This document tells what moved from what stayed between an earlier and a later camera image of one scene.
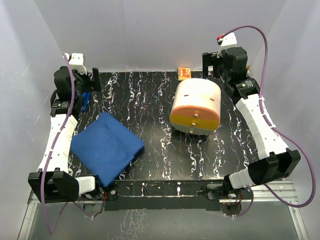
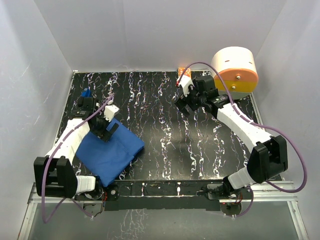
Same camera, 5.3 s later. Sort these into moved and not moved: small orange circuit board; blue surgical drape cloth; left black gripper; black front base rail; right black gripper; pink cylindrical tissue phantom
Moved: left black gripper; pink cylindrical tissue phantom; right black gripper
Not moved: small orange circuit board; black front base rail; blue surgical drape cloth
